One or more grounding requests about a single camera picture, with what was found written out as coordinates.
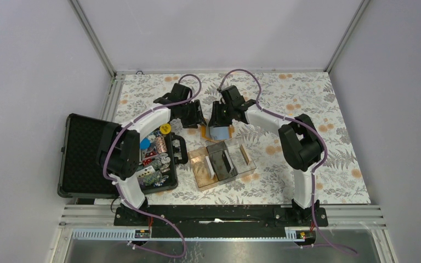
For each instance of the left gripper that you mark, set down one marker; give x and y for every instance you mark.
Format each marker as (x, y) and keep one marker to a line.
(197, 118)

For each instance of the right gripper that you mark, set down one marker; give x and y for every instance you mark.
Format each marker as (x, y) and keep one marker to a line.
(215, 120)

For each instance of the tan leather card holder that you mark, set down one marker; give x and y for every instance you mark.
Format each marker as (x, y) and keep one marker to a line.
(216, 134)

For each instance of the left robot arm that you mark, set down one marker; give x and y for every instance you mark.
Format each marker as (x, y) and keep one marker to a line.
(119, 153)

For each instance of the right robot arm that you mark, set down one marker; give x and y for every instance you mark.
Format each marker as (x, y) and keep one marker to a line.
(301, 146)

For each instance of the smoky black card box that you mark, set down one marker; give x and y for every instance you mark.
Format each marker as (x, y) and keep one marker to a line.
(215, 154)

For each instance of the clear transparent card box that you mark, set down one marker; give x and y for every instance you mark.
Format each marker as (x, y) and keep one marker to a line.
(238, 162)

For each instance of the black card stack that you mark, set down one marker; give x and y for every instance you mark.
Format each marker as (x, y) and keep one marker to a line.
(227, 161)

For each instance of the amber transparent card box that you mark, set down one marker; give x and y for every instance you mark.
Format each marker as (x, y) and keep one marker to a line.
(196, 158)

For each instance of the white card stack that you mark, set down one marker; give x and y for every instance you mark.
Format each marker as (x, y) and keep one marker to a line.
(209, 168)

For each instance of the yellow big blind button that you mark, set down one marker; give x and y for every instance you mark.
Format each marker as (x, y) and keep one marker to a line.
(165, 129)

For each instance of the floral table mat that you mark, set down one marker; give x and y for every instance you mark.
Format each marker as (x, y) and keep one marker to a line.
(338, 180)

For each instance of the blue round chip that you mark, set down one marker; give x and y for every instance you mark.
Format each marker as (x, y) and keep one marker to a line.
(144, 144)

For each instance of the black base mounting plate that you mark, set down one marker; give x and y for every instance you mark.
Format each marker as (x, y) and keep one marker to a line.
(220, 221)

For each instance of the black poker chip case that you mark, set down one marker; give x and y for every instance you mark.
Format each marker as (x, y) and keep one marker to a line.
(86, 143)

